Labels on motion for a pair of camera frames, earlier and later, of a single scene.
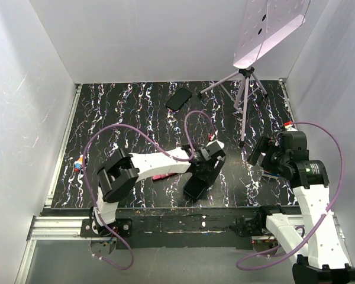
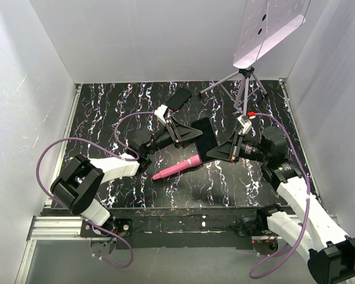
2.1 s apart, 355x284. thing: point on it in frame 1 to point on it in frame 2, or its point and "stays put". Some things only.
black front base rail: [173, 229] stays put
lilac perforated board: [263, 22] stays put
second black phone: [178, 99] stays put
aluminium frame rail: [44, 228] stays put
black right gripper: [267, 145] to [229, 149]
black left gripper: [211, 173] to [180, 133]
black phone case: [194, 187] to [208, 141]
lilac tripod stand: [242, 99] stays put
